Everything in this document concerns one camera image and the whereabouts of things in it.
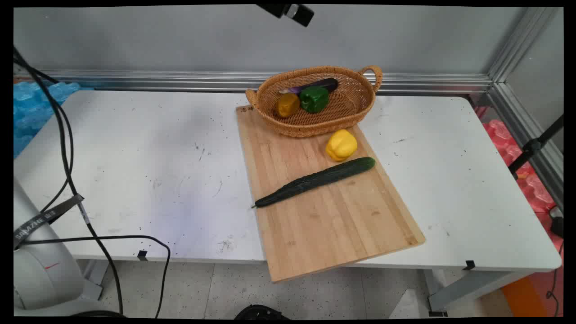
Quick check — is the dark purple eggplant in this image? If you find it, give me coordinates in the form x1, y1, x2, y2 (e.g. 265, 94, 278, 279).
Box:
279, 78, 339, 95

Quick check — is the black tripod stand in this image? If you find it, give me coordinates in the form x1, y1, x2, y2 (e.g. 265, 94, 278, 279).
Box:
508, 115, 564, 180

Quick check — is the green bell pepper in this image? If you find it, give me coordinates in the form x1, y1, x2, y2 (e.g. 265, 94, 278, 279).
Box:
299, 86, 329, 113

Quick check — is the woven wicker basket with handles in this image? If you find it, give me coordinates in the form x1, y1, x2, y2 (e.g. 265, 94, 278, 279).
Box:
245, 65, 383, 138

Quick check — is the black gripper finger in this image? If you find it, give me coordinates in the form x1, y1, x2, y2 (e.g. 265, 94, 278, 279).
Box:
256, 4, 315, 27

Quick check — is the red foam mat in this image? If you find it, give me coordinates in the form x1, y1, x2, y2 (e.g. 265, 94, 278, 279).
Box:
475, 106, 564, 266

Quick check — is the aluminium profile frame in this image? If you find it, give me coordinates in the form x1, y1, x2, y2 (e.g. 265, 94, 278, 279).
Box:
13, 7, 564, 212

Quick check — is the grey table leg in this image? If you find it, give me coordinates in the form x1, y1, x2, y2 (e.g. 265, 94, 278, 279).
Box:
76, 259, 109, 301
425, 269, 537, 316

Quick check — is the brownish yellow potato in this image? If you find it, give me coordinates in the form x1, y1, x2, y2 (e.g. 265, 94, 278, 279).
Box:
275, 93, 301, 118

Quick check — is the bamboo cutting board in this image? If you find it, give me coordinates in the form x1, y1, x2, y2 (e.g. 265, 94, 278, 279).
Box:
235, 104, 426, 283

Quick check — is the thick black cable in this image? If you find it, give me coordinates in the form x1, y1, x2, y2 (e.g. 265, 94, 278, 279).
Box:
13, 46, 124, 315

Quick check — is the thin black cable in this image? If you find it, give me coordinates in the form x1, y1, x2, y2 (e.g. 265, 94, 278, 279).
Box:
18, 235, 171, 318

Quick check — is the grey printed strap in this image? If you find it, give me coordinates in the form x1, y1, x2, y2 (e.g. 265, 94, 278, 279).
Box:
13, 193, 85, 249

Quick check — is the black box device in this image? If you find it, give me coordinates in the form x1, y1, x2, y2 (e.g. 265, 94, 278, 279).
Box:
550, 206, 564, 238

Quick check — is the yellow bell pepper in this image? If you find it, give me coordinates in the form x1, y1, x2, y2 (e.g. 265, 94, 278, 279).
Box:
325, 129, 358, 162

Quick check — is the blue foam mat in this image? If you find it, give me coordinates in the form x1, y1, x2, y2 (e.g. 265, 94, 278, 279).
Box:
13, 82, 93, 158

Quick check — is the orange floor mat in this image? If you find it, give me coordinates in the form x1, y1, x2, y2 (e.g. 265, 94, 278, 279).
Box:
501, 274, 543, 318

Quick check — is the black round floor object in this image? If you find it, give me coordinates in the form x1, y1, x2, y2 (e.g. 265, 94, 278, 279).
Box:
234, 305, 289, 320

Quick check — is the long dark green cucumber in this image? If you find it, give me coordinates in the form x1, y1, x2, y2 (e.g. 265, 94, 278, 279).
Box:
251, 157, 376, 209

